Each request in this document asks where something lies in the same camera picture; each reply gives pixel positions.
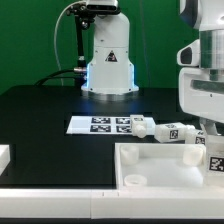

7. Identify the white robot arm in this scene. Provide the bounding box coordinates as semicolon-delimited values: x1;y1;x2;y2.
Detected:
82;0;224;135

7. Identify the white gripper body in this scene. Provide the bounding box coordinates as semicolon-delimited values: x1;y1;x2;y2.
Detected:
179;68;224;123

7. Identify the black cables bundle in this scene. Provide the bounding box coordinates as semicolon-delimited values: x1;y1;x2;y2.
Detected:
34;68;88;88

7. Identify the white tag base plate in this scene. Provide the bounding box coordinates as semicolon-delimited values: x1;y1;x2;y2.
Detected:
65;116;134;136

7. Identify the white obstacle fence rail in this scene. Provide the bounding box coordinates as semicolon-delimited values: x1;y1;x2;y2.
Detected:
0;144;224;220

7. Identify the white square tabletop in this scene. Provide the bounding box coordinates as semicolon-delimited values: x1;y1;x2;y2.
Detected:
114;142;224;190

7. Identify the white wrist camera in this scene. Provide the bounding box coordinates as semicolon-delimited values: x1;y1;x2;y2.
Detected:
177;39;201;67

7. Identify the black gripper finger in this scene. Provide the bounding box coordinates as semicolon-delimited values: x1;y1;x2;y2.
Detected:
200;118;219;136

